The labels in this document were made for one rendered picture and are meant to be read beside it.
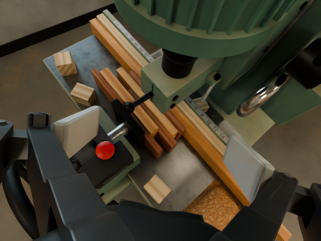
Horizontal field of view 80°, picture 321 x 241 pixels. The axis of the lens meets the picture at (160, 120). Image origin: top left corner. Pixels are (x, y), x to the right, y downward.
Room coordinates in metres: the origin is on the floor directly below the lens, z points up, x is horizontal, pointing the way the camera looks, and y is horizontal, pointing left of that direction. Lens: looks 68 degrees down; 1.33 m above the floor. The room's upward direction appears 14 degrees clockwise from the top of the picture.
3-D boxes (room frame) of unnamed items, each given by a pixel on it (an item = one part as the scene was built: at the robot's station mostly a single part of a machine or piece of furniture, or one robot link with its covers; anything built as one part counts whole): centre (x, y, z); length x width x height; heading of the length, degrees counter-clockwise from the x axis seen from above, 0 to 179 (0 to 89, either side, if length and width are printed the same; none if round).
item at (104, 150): (0.05, 0.08, 1.02); 0.03 x 0.03 x 0.01
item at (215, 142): (0.23, -0.01, 0.92); 0.60 x 0.02 x 0.05; 52
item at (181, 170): (0.13, 0.06, 0.87); 0.61 x 0.30 x 0.06; 52
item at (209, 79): (0.23, -0.08, 1.00); 0.02 x 0.02 x 0.10; 52
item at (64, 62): (0.26, 0.26, 0.92); 0.04 x 0.04 x 0.04; 31
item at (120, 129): (0.11, 0.08, 0.95); 0.09 x 0.07 x 0.09; 52
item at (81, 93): (0.19, 0.19, 0.92); 0.04 x 0.03 x 0.04; 83
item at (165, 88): (0.22, -0.02, 1.03); 0.14 x 0.07 x 0.09; 142
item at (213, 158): (0.19, -0.02, 0.92); 0.67 x 0.02 x 0.04; 52
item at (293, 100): (0.26, -0.24, 1.02); 0.09 x 0.07 x 0.12; 52
